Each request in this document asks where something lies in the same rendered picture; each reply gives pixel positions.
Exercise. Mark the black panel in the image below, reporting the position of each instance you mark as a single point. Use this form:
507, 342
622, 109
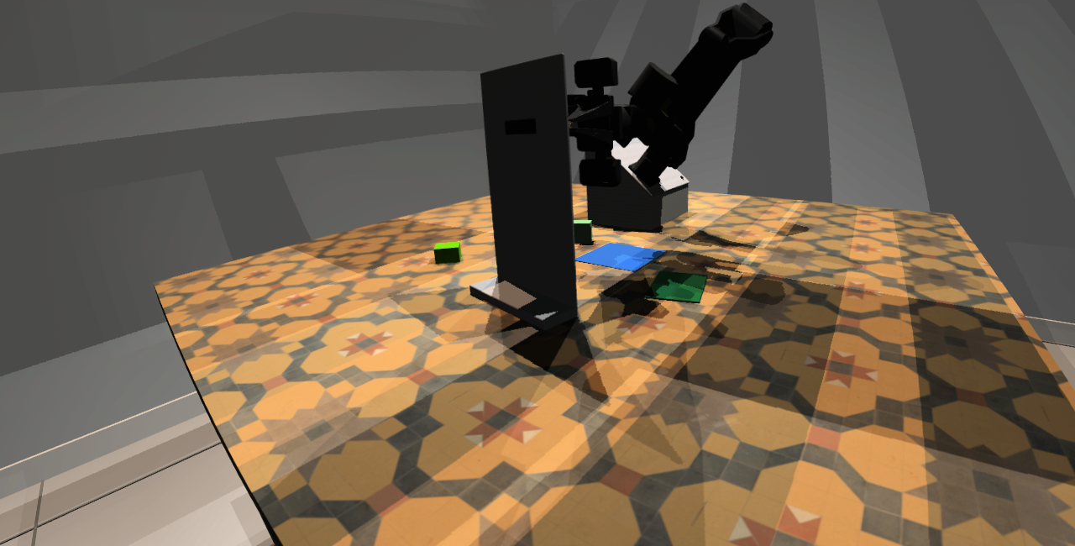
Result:
531, 195

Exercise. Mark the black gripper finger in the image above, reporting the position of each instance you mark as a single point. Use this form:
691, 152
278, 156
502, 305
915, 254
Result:
589, 107
590, 140

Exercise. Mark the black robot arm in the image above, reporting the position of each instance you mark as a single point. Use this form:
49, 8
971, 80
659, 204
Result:
666, 106

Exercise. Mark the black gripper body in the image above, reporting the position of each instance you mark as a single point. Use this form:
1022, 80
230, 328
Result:
600, 73

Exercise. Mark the blue square mat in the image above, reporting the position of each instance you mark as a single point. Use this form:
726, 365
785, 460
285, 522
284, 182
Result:
620, 256

